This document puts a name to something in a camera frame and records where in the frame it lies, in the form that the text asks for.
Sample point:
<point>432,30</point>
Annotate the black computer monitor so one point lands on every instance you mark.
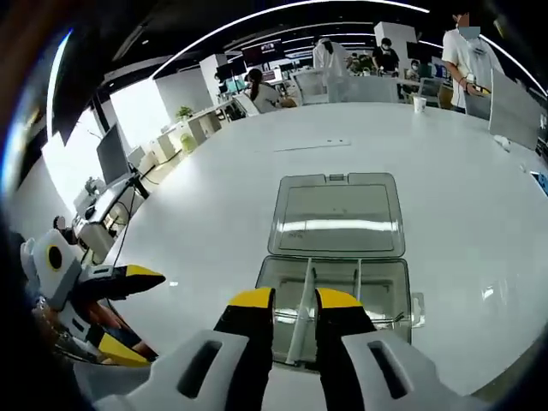
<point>112,154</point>

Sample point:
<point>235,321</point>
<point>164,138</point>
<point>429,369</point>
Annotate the clear plastic guide fixture box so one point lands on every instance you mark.
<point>342,214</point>

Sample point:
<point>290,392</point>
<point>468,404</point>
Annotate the dark wall display screen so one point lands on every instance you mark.
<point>262,51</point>

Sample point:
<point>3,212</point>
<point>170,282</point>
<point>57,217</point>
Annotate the white paper cup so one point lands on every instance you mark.
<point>419,105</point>

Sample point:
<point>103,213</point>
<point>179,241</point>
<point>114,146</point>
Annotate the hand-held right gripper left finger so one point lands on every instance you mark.
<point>205,364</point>

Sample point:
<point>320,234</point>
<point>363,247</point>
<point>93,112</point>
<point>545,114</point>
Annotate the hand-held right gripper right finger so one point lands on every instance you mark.
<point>364,368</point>

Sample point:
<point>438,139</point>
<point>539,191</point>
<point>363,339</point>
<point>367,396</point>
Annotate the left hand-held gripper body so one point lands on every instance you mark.
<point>53,274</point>

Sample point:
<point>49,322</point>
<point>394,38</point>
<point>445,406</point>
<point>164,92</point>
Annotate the grey desk partition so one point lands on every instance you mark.
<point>514,107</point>

